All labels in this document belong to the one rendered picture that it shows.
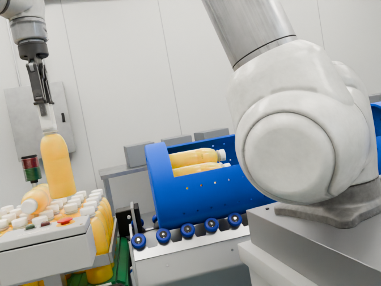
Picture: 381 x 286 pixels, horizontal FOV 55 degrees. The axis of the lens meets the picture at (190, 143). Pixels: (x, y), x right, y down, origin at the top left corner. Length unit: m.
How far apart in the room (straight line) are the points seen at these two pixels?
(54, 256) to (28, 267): 0.06
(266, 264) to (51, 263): 0.47
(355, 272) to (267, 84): 0.27
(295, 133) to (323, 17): 5.41
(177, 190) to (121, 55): 3.66
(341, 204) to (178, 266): 0.60
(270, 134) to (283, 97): 0.05
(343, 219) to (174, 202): 0.56
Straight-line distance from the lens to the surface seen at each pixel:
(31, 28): 1.07
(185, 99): 4.68
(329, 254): 0.59
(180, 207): 1.08
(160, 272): 1.13
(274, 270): 0.71
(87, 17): 4.71
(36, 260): 0.91
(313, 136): 0.42
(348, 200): 0.68
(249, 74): 0.48
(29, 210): 1.09
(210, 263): 1.14
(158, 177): 1.06
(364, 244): 0.59
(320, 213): 0.68
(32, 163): 1.57
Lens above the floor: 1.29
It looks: 4 degrees down
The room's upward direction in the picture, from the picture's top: 10 degrees counter-clockwise
